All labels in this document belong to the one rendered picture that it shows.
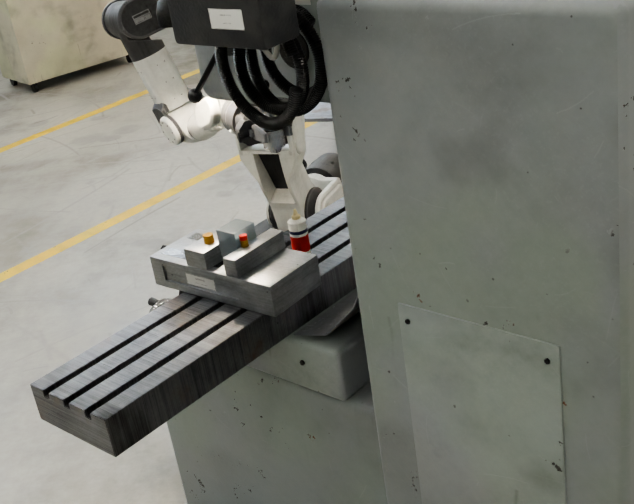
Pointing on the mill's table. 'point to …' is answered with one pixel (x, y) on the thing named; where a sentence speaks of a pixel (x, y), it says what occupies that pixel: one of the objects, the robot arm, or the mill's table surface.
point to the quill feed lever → (204, 79)
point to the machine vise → (242, 273)
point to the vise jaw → (203, 254)
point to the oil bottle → (299, 233)
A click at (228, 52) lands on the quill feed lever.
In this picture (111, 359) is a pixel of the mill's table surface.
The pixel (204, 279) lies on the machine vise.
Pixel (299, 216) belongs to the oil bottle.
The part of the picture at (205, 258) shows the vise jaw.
